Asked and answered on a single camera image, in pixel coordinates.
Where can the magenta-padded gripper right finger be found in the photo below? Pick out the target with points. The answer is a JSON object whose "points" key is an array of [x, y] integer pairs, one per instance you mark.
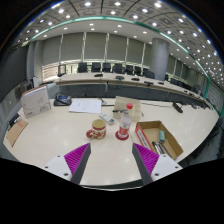
{"points": [[146, 157]]}

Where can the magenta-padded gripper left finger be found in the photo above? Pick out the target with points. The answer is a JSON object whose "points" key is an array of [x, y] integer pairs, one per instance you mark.
{"points": [[77, 156]]}

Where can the clear red-capped water bottle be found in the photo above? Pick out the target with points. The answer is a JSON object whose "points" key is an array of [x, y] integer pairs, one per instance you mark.
{"points": [[124, 125]]}

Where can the dark pen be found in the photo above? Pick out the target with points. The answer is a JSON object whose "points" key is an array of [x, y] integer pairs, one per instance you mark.
{"points": [[157, 147], [166, 150]]}

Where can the teal eraser block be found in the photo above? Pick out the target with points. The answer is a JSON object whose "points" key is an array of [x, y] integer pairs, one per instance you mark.
{"points": [[161, 136]]}

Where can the open brown cardboard box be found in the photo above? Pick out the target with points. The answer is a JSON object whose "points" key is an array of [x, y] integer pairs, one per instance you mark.
{"points": [[150, 128]]}

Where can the red mug with cream flowers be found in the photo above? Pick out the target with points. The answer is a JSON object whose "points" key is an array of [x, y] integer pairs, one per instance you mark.
{"points": [[98, 130]]}

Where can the flat round red coaster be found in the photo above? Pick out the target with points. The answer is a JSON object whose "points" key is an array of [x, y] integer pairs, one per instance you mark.
{"points": [[118, 136]]}

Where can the white remote control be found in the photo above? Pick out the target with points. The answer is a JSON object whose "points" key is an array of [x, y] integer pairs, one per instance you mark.
{"points": [[106, 118]]}

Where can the white printed paper sheet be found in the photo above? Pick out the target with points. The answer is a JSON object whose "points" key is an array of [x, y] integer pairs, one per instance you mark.
{"points": [[85, 106]]}

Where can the small black clip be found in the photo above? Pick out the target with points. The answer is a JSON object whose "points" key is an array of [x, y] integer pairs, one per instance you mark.
{"points": [[117, 111]]}

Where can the black desk phone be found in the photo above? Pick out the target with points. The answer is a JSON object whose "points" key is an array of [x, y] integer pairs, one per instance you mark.
{"points": [[62, 100]]}

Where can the black table microphone unit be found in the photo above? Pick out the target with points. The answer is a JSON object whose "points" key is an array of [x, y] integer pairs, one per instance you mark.
{"points": [[177, 107]]}

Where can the cream compartment box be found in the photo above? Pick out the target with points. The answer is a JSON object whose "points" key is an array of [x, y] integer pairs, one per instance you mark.
{"points": [[121, 101]]}

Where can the flat brown cardboard piece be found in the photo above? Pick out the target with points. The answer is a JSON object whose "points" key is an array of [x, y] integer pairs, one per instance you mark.
{"points": [[16, 131]]}

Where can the white carton box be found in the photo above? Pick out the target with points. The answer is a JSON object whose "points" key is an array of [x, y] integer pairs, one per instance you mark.
{"points": [[35, 101]]}

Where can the long curved conference desk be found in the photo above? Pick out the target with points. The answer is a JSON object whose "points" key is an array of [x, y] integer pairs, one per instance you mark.
{"points": [[100, 78]]}

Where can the group of black office chairs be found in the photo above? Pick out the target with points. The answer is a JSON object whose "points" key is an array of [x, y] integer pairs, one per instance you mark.
{"points": [[96, 67]]}

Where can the group of ceiling lights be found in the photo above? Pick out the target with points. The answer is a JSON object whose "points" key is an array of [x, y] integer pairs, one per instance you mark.
{"points": [[113, 12]]}

